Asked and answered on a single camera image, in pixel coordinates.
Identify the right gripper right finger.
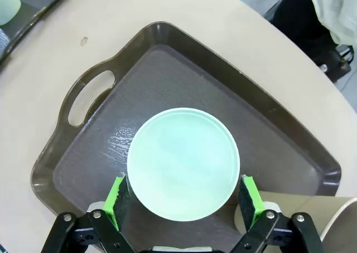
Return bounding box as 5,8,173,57
228,174,326,253

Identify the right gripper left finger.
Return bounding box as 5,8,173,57
41,173,140,253

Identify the tall brown cup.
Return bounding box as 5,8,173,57
258,191,357,253

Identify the mint green bowl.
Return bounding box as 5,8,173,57
127,107,241,222

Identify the tall light green cup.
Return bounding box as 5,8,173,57
0,0,22,27

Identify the dark brown tray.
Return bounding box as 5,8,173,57
30,21,342,253
0,0,74,67

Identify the person in cream sweatshirt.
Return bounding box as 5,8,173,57
264,0,357,82

